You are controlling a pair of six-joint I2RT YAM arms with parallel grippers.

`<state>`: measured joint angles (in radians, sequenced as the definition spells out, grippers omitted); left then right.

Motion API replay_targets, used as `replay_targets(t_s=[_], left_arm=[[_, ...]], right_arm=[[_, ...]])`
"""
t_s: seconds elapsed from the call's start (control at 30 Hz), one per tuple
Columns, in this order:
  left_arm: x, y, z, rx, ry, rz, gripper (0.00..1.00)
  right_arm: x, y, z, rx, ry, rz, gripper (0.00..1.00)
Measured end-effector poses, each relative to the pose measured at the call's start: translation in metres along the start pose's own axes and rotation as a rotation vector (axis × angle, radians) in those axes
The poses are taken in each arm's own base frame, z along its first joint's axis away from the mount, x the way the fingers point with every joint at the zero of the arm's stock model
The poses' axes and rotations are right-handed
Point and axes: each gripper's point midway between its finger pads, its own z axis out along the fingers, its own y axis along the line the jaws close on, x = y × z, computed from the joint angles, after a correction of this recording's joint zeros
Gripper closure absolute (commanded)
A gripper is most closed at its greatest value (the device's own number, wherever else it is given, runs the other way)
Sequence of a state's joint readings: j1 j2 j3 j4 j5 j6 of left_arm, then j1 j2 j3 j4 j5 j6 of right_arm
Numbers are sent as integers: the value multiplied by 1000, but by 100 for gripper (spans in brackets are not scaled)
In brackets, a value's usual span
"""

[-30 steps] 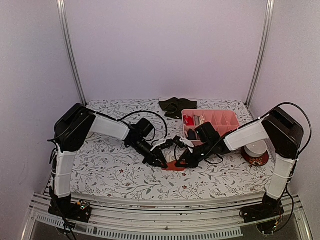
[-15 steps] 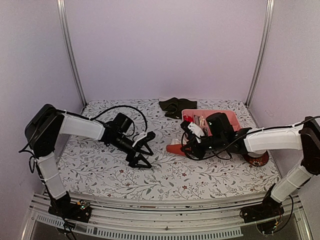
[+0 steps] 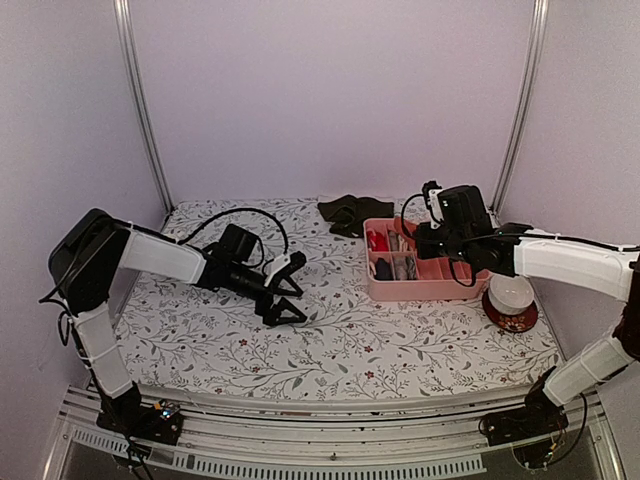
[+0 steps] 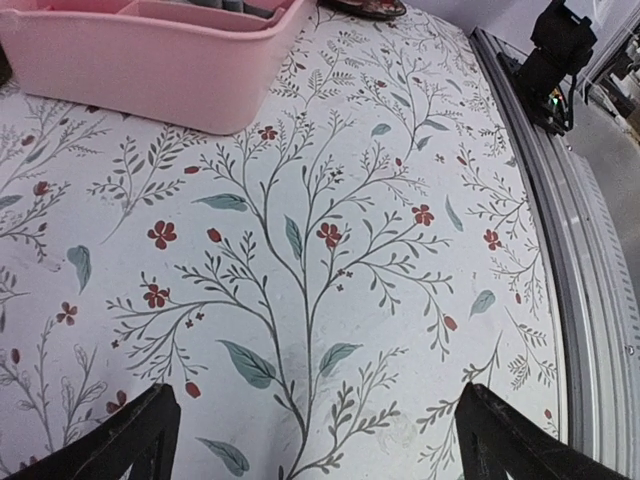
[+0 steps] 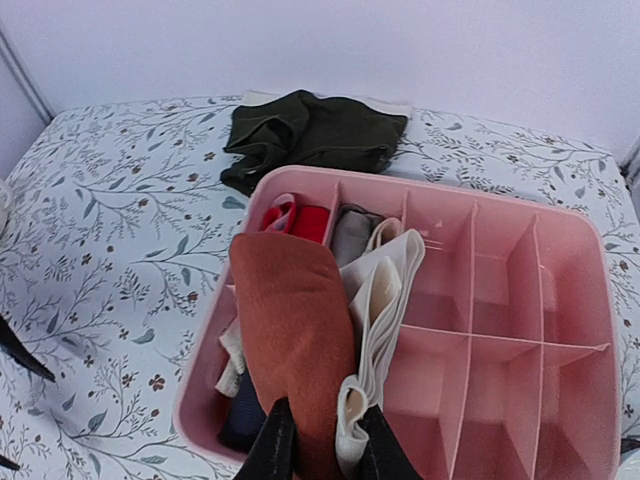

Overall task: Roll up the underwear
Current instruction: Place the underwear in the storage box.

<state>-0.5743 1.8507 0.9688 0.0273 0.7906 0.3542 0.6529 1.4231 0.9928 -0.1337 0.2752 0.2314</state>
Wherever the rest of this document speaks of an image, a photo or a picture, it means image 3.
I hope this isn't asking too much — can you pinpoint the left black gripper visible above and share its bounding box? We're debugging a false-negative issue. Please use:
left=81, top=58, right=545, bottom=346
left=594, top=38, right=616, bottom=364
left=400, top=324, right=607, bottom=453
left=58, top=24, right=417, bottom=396
left=227, top=261, right=308, bottom=326

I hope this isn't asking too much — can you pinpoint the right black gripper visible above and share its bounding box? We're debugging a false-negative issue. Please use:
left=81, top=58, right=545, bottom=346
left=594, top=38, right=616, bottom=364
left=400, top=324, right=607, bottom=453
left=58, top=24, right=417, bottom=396
left=415, top=221, right=473, bottom=264

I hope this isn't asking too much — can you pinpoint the pink divided organizer tray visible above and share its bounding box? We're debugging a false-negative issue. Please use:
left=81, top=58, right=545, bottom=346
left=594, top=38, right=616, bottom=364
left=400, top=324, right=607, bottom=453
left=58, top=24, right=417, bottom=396
left=364, top=218, right=491, bottom=301

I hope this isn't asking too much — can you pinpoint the dark olive cloth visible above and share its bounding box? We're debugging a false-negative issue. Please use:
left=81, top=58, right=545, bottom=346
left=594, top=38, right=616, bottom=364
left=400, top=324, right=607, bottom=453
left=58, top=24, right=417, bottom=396
left=317, top=194, right=395, bottom=238

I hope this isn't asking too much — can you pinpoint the red underwear white waistband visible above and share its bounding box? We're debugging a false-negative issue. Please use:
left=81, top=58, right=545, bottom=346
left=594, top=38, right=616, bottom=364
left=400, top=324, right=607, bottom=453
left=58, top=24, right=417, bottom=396
left=367, top=230, right=390, bottom=252

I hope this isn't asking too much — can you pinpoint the white bowl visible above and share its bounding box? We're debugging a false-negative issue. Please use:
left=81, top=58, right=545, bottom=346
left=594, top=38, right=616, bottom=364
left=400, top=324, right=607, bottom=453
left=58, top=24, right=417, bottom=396
left=488, top=275, right=534, bottom=316

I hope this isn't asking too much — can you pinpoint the red floral saucer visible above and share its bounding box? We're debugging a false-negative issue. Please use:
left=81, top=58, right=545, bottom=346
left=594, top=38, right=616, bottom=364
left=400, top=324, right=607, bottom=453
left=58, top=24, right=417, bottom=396
left=482, top=292, right=539, bottom=333

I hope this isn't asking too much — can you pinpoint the floral patterned table mat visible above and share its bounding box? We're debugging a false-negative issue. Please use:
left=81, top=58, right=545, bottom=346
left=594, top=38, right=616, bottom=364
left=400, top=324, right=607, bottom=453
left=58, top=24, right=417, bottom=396
left=117, top=198, right=561, bottom=401

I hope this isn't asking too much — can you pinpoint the right robot arm white sleeve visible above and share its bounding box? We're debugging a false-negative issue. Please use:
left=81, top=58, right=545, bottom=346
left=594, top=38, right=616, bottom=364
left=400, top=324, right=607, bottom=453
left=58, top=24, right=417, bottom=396
left=515, top=231, right=639, bottom=437

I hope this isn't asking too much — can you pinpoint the robot arm white sleeve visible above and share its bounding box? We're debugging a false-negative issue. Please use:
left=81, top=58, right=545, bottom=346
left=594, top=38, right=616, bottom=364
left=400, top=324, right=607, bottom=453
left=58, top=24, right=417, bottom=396
left=515, top=231, right=639, bottom=437
left=47, top=207, right=214, bottom=446

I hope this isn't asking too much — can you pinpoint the left robot arm white sleeve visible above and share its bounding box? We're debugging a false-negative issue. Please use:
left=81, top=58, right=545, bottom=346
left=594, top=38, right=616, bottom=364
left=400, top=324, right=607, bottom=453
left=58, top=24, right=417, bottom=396
left=47, top=207, right=214, bottom=446

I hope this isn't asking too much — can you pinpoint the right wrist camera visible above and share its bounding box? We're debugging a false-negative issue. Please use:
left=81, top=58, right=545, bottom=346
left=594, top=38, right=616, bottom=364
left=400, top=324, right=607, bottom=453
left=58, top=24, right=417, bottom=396
left=438, top=185, right=493, bottom=238

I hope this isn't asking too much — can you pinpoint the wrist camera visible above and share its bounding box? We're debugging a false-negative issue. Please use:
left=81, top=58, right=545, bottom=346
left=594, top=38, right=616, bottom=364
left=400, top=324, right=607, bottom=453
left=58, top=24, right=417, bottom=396
left=438, top=185, right=493, bottom=238
left=219, top=224, right=259, bottom=262

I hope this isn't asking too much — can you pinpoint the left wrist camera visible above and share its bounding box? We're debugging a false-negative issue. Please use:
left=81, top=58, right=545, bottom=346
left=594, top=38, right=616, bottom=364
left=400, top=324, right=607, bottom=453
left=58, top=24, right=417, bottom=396
left=219, top=224, right=259, bottom=262

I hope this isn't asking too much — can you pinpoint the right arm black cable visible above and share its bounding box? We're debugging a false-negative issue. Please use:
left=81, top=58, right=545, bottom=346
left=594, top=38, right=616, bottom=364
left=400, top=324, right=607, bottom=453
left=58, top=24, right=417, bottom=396
left=399, top=191, right=640, bottom=287

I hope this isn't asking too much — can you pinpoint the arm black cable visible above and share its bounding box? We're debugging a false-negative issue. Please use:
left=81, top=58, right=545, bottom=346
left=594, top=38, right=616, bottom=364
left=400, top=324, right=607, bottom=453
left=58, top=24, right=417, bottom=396
left=399, top=191, right=640, bottom=287
left=38, top=207, right=290, bottom=346

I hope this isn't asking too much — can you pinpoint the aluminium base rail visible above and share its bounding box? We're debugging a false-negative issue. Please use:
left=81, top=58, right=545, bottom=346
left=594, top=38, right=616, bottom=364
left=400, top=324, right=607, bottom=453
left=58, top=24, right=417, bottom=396
left=41, top=385, right=626, bottom=480

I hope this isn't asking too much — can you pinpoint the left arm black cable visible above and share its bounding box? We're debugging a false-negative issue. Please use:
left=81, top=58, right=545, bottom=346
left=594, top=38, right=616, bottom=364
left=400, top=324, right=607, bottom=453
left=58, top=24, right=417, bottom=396
left=38, top=207, right=290, bottom=346

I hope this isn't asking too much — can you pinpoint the right aluminium frame post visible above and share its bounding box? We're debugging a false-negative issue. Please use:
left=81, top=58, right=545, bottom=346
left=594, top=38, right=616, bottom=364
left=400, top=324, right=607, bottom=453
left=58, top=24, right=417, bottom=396
left=490, top=0, right=549, bottom=216

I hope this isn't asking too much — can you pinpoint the aluminium frame post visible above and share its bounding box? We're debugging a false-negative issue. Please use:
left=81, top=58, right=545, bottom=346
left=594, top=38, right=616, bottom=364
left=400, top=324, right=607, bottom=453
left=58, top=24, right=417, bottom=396
left=490, top=0, right=549, bottom=216
left=113, top=0, right=175, bottom=215

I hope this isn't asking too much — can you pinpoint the left aluminium frame post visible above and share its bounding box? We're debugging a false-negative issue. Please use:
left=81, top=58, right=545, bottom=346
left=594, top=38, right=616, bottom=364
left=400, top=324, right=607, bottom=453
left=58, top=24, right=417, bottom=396
left=113, top=0, right=175, bottom=215

